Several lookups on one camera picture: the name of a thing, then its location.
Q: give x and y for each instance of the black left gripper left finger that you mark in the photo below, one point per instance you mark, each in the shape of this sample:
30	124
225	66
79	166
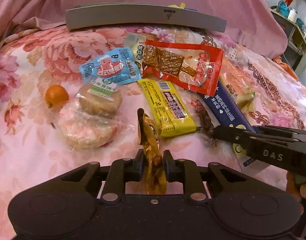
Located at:
119	173

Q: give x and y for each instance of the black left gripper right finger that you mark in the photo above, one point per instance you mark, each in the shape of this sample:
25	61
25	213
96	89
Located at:
186	172

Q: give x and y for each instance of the gold foil snack packet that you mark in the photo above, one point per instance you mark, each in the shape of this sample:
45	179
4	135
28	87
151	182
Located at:
149	138

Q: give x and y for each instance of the small brown date packet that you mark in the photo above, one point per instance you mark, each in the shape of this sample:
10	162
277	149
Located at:
206	126

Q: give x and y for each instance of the yellow snack bar packet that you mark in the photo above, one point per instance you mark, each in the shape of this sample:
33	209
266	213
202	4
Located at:
168	109

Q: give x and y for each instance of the pink round cake packet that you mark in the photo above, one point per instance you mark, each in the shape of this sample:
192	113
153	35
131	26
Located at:
82	130

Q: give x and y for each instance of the brown round cake packet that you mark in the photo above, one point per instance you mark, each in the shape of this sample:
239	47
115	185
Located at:
96	100

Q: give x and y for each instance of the orange bread packet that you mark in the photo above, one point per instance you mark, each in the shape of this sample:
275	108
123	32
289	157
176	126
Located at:
237	86

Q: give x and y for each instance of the small orange tangerine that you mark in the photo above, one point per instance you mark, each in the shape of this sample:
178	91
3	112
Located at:
56	97

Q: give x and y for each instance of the red dried tofu packet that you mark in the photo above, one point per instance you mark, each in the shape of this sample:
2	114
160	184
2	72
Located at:
195	67

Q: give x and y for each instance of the blue cartoon snack packet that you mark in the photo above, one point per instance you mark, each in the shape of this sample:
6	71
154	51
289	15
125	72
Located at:
115	66

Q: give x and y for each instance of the pale green snack packet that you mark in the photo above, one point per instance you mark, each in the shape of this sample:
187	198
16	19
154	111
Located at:
136	43

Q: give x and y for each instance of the grey cardboard snack box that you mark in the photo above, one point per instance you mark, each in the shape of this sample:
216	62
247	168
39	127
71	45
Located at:
97	14

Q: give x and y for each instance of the wooden side shelf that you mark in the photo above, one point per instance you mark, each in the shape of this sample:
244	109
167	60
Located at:
295	53

